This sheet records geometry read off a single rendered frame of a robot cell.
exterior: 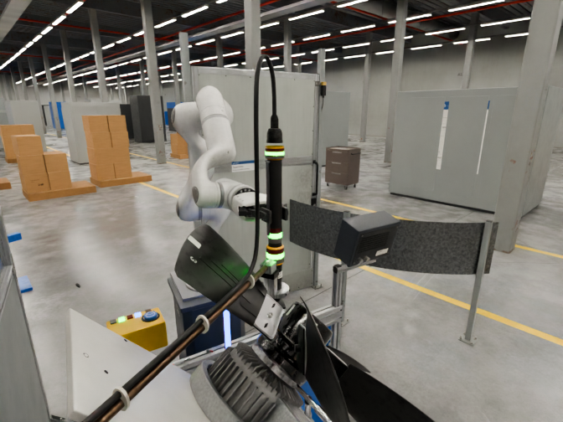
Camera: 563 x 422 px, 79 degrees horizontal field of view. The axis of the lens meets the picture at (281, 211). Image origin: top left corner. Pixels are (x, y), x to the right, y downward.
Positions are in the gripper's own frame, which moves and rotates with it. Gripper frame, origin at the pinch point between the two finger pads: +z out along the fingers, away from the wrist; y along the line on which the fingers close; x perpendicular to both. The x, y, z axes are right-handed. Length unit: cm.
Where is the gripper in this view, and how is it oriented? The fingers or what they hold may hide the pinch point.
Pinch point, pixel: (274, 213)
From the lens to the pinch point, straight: 81.1
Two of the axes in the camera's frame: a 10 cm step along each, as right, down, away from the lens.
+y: -8.5, 1.5, -5.0
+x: -0.1, -9.6, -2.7
